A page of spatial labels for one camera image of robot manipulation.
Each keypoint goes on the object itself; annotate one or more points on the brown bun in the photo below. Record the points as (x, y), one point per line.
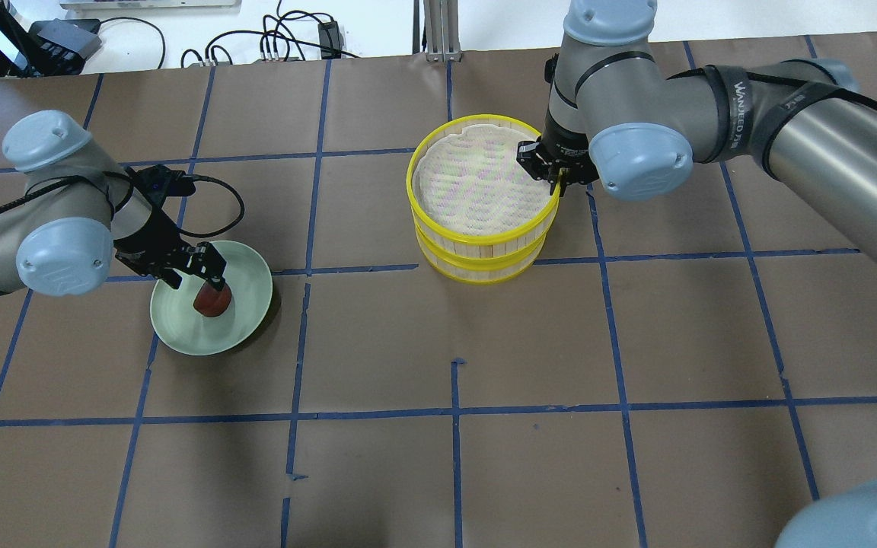
(211, 302)

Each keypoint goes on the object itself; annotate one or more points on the yellow bottom steamer layer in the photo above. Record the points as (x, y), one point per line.
(479, 271)

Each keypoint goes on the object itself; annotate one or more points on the yellow top steamer layer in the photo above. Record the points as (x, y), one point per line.
(464, 184)

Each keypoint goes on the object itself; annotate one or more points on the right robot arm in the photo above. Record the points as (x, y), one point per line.
(613, 118)

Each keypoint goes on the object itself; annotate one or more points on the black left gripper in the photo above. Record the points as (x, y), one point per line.
(148, 245)

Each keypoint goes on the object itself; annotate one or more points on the pale green plate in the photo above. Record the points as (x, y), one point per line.
(198, 320)

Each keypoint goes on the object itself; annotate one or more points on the black power adapter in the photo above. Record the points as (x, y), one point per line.
(330, 39)

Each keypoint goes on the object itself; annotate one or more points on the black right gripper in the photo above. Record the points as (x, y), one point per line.
(566, 149)

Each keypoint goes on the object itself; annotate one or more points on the yellow steamer layer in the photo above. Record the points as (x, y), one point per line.
(479, 271)
(464, 184)

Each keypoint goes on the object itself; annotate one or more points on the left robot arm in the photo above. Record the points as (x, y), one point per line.
(81, 210)

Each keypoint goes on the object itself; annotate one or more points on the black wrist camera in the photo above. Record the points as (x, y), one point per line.
(160, 182)

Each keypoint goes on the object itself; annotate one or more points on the aluminium frame post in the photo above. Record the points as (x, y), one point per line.
(441, 31)

